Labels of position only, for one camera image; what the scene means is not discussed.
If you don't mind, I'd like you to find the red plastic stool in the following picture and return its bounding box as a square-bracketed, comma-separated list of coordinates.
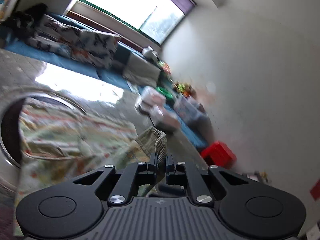
[200, 141, 237, 169]

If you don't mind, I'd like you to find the black clothes pile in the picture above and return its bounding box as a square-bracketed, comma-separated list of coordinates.
[1, 3, 48, 39]

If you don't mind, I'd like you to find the floral patterned green garment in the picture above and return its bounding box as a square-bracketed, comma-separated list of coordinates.
[13, 97, 168, 237]

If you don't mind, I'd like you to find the grey folded blanket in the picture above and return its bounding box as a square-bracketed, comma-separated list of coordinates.
[123, 54, 161, 88]

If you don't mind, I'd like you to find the green plastic bowl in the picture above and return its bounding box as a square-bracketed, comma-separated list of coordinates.
[156, 86, 174, 100]

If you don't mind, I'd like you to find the pink white tissue pack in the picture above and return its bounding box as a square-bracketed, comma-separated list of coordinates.
[135, 86, 181, 133]

